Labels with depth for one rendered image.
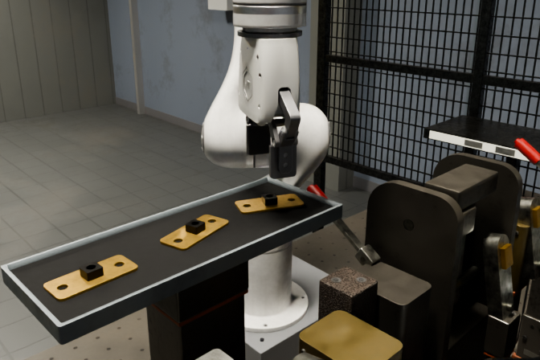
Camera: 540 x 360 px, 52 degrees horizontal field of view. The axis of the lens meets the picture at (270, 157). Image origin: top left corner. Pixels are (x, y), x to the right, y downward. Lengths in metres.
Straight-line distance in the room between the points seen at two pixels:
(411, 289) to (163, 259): 0.30
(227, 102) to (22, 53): 5.33
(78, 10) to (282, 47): 5.84
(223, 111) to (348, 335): 0.49
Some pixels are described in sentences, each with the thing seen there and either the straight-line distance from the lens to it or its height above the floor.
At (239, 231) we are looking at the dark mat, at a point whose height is 1.16.
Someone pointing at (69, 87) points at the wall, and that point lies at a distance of 6.43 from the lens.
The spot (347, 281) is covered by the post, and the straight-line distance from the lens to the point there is 0.66.
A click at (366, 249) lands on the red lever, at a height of 1.10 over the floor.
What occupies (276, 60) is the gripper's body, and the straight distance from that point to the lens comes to 0.60.
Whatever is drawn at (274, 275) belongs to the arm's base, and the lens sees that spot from 1.07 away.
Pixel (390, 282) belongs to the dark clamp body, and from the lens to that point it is 0.71.
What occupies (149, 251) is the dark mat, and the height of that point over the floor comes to 1.16.
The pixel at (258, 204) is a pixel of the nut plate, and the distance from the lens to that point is 0.70.
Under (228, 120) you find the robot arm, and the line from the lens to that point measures 0.95.
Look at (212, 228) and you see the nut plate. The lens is 0.64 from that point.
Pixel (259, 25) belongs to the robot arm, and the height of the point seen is 1.39.
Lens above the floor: 1.44
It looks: 19 degrees down
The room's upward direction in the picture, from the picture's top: straight up
